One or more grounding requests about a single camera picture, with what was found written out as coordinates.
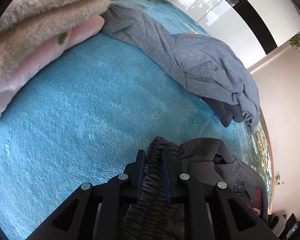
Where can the green potted plant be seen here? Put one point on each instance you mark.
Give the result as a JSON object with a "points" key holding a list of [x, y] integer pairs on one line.
{"points": [[295, 41]]}

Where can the fluffy beige pink garment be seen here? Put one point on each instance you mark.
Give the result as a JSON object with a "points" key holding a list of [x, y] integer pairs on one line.
{"points": [[34, 33]]}

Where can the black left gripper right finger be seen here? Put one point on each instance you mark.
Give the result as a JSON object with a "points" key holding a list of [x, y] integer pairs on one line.
{"points": [[171, 175]]}

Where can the dark grey sweatpants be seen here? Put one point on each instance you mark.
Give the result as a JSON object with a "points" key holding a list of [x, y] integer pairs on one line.
{"points": [[224, 198]]}

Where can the teal floral bedspread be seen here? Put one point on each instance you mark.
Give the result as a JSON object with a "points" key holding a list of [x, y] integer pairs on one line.
{"points": [[84, 117]]}

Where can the black device with green light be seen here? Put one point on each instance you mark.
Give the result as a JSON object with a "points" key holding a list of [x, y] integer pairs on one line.
{"points": [[284, 227]]}

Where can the white black wardrobe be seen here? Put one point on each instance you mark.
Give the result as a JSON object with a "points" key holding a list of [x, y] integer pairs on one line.
{"points": [[251, 28]]}

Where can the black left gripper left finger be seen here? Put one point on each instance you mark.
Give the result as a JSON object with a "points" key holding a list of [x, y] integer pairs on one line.
{"points": [[136, 175]]}

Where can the blue-grey hoodie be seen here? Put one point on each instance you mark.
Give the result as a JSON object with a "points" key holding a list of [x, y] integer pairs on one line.
{"points": [[203, 65]]}

